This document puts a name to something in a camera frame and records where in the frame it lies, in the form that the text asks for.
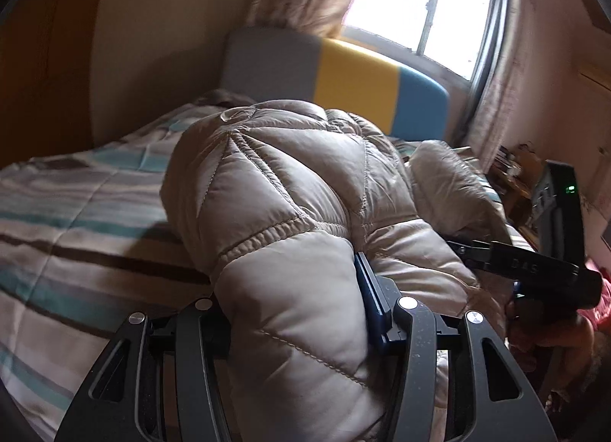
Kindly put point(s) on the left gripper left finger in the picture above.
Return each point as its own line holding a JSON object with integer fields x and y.
{"x": 123, "y": 396}

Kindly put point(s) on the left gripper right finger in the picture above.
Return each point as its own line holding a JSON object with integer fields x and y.
{"x": 489, "y": 397}

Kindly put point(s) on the beige puffer down jacket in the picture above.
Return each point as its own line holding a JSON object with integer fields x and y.
{"x": 272, "y": 201}

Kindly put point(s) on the person right hand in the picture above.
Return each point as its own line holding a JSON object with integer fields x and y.
{"x": 529, "y": 328}

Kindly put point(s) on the wooden side table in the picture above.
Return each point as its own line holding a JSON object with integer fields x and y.
{"x": 513, "y": 175}

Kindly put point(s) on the right beige curtain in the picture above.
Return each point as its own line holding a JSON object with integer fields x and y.
{"x": 506, "y": 82}

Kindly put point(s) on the striped bed duvet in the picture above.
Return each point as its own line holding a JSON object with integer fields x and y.
{"x": 85, "y": 241}

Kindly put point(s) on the grey yellow blue headboard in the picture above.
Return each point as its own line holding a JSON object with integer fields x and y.
{"x": 265, "y": 64}

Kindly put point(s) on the brown wooden wardrobe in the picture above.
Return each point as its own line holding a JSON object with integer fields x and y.
{"x": 46, "y": 52}

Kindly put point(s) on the window with frame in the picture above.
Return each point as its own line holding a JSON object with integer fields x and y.
{"x": 442, "y": 38}

